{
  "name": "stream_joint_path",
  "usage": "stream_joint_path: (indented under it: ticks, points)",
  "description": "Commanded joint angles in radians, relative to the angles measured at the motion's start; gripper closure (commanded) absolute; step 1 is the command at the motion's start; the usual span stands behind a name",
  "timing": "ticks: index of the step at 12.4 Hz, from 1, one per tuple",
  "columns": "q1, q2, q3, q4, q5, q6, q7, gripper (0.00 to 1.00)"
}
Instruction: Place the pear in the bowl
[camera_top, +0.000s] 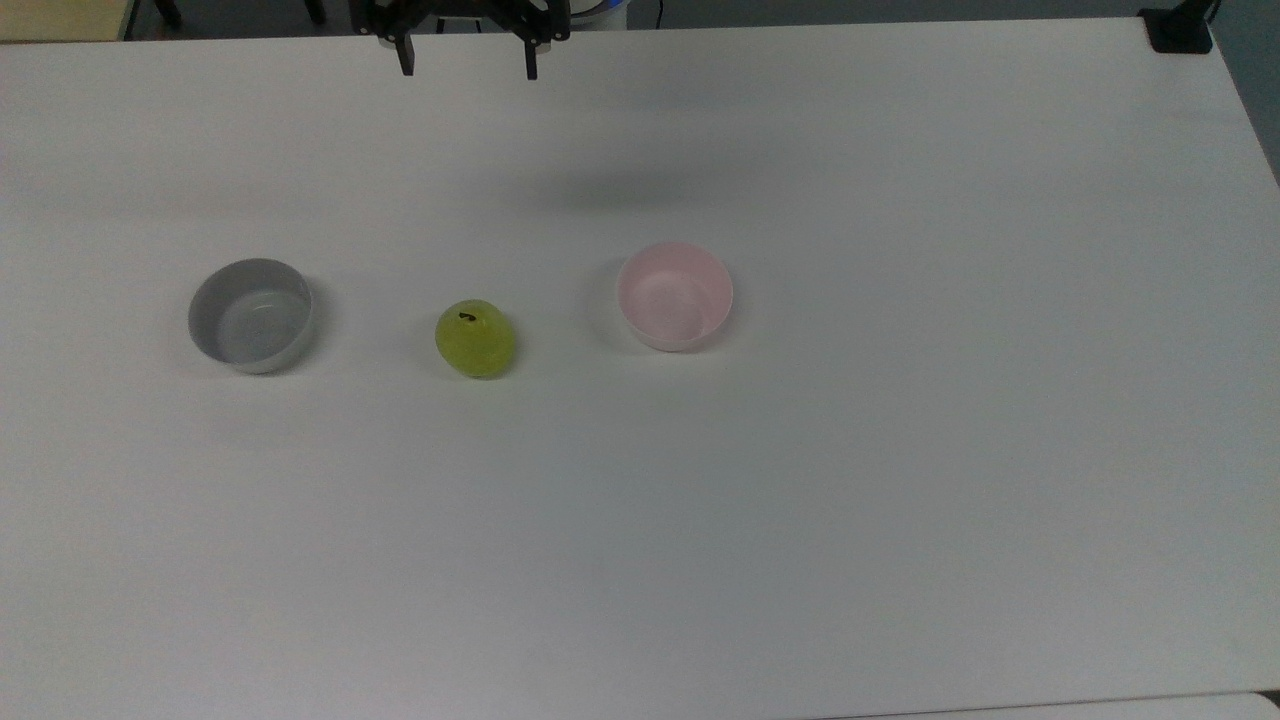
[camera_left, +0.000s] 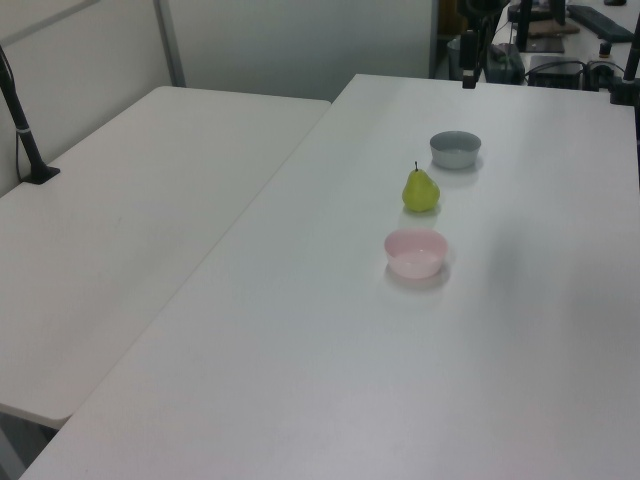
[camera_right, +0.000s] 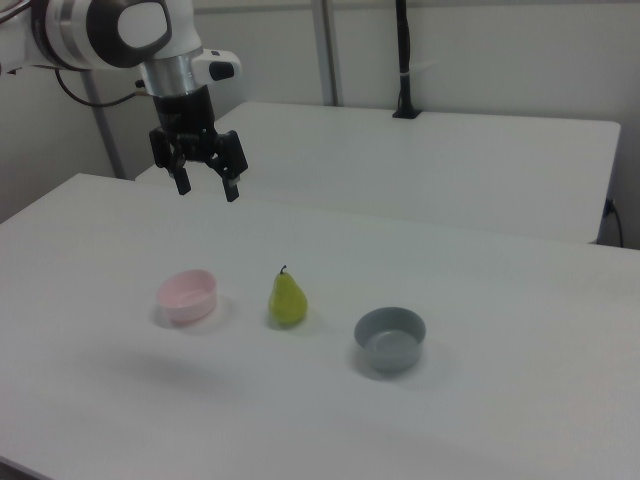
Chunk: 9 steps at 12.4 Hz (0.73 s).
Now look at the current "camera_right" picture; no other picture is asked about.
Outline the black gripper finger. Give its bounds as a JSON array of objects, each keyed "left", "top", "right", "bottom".
[
  {"left": 148, "top": 127, "right": 193, "bottom": 197},
  {"left": 202, "top": 128, "right": 250, "bottom": 204}
]

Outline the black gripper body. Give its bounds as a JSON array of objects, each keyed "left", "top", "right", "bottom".
[{"left": 152, "top": 85, "right": 220, "bottom": 163}]

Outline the green pear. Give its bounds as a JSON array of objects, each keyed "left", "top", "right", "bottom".
[{"left": 268, "top": 264, "right": 309, "bottom": 329}]

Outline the pink plastic bowl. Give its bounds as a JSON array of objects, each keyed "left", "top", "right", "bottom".
[{"left": 155, "top": 268, "right": 219, "bottom": 324}]

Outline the grey plastic bowl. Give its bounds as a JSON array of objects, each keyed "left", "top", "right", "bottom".
[{"left": 353, "top": 306, "right": 428, "bottom": 373}]

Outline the white side table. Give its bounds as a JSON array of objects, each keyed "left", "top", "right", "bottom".
[{"left": 134, "top": 101, "right": 623, "bottom": 246}]

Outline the grey metal frame post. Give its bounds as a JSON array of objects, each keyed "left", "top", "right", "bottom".
[
  {"left": 308, "top": 0, "right": 347, "bottom": 107},
  {"left": 78, "top": 68, "right": 127, "bottom": 180}
]

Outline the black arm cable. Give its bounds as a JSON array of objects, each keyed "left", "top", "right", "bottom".
[{"left": 53, "top": 67, "right": 152, "bottom": 108}]

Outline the black camera pole with clamp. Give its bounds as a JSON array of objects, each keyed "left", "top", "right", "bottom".
[{"left": 391, "top": 0, "right": 423, "bottom": 120}]

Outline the black wall power cable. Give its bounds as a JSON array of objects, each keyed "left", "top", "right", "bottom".
[{"left": 603, "top": 196, "right": 627, "bottom": 249}]

